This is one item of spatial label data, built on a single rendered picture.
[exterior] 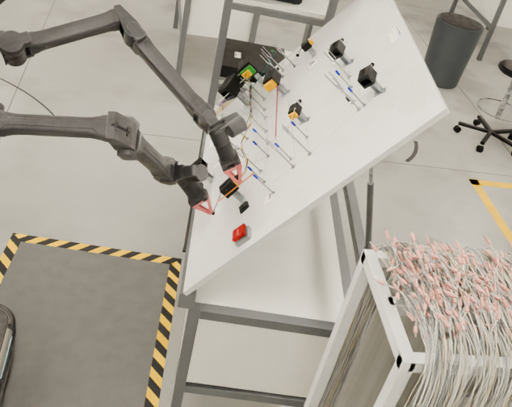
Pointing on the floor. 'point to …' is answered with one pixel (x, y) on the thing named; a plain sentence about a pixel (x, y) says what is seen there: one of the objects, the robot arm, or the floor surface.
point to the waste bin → (451, 48)
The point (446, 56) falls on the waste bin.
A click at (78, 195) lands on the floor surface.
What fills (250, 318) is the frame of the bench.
